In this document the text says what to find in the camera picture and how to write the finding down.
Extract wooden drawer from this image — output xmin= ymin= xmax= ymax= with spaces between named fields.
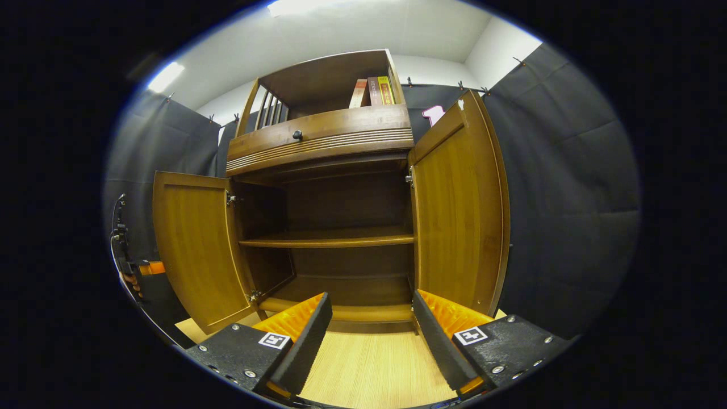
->
xmin=226 ymin=104 xmax=415 ymax=177

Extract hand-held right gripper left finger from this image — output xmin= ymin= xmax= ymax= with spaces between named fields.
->
xmin=185 ymin=292 xmax=333 ymax=398

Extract black backdrop cloth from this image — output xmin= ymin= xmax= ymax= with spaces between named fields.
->
xmin=104 ymin=43 xmax=642 ymax=341

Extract wooden cabinet door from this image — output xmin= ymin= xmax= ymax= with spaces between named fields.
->
xmin=152 ymin=171 xmax=259 ymax=335
xmin=408 ymin=90 xmax=511 ymax=318

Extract wooden cabinet shelf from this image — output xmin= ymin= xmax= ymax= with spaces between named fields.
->
xmin=239 ymin=227 xmax=415 ymax=249

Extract large ceiling light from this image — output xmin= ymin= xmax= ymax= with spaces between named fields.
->
xmin=267 ymin=0 xmax=410 ymax=18

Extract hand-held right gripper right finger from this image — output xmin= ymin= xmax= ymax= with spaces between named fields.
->
xmin=412 ymin=289 xmax=574 ymax=398

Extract small ceiling light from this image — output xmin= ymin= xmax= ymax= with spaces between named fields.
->
xmin=147 ymin=61 xmax=186 ymax=94

